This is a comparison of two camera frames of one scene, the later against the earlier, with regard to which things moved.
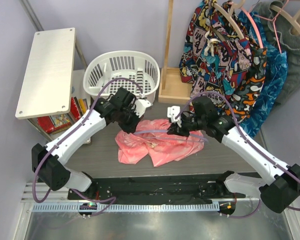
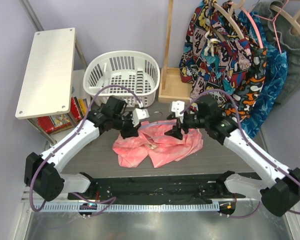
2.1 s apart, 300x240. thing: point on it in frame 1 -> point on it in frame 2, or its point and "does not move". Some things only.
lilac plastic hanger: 189,134 -> 157,123
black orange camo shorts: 245,97 does not move
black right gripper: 174,128 does not move
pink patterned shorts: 150,137 does not move
